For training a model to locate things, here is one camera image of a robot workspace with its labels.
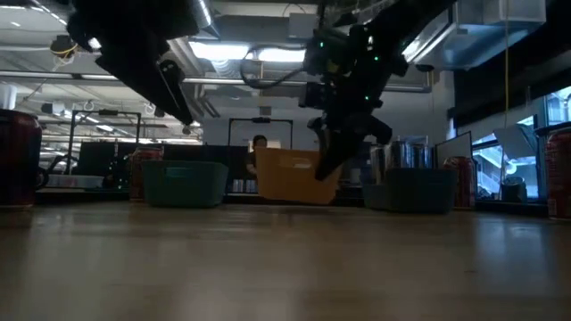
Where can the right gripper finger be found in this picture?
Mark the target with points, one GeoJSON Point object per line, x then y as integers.
{"type": "Point", "coordinates": [317, 127]}
{"type": "Point", "coordinates": [332, 153]}

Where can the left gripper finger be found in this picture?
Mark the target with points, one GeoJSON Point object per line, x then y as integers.
{"type": "Point", "coordinates": [176, 87]}
{"type": "Point", "coordinates": [138, 80]}

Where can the silver soda can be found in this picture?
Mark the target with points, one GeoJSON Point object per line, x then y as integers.
{"type": "Point", "coordinates": [401, 155]}
{"type": "Point", "coordinates": [378, 160]}

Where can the yellow plastic bin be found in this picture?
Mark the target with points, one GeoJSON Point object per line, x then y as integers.
{"type": "Point", "coordinates": [285, 178]}

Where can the red Coca-Cola can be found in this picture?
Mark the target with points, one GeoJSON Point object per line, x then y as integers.
{"type": "Point", "coordinates": [560, 174]}
{"type": "Point", "coordinates": [465, 183]}
{"type": "Point", "coordinates": [145, 153]}
{"type": "Point", "coordinates": [18, 156]}

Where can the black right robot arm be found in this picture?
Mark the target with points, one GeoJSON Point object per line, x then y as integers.
{"type": "Point", "coordinates": [415, 18]}

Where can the ceiling light panel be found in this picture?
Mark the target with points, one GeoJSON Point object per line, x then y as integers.
{"type": "Point", "coordinates": [218, 51]}
{"type": "Point", "coordinates": [281, 55]}

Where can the person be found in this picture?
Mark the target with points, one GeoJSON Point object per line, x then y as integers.
{"type": "Point", "coordinates": [259, 142]}

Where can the grey ceiling box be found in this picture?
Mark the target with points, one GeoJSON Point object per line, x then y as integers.
{"type": "Point", "coordinates": [303, 24]}

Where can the black low partition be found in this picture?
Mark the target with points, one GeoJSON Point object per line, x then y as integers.
{"type": "Point", "coordinates": [111, 160]}

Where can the dark blue-grey plastic bin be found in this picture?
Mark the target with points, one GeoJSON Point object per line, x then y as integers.
{"type": "Point", "coordinates": [415, 191]}

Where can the green plastic bin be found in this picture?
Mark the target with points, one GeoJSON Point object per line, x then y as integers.
{"type": "Point", "coordinates": [185, 183]}

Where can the grey framed board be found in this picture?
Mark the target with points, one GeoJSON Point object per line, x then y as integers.
{"type": "Point", "coordinates": [455, 151]}

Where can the dark round waste bin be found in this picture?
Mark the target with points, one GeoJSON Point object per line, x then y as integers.
{"type": "Point", "coordinates": [514, 189]}

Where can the black metal stand frame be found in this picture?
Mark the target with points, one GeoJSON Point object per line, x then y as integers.
{"type": "Point", "coordinates": [261, 120]}
{"type": "Point", "coordinates": [105, 112]}

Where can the black ceiling camera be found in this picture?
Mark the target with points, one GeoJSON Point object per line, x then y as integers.
{"type": "Point", "coordinates": [63, 46]}

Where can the silver round air duct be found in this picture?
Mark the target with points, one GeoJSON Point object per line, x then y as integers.
{"type": "Point", "coordinates": [206, 13]}

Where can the grey rectangular air duct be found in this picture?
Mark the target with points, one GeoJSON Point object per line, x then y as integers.
{"type": "Point", "coordinates": [490, 40]}

